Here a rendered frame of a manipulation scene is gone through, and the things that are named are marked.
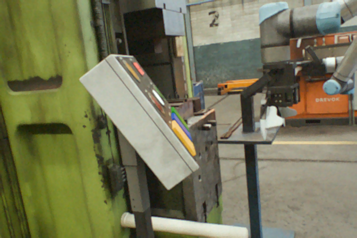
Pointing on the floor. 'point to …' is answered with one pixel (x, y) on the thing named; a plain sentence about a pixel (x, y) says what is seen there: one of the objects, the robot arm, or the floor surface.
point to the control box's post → (139, 200)
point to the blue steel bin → (198, 89)
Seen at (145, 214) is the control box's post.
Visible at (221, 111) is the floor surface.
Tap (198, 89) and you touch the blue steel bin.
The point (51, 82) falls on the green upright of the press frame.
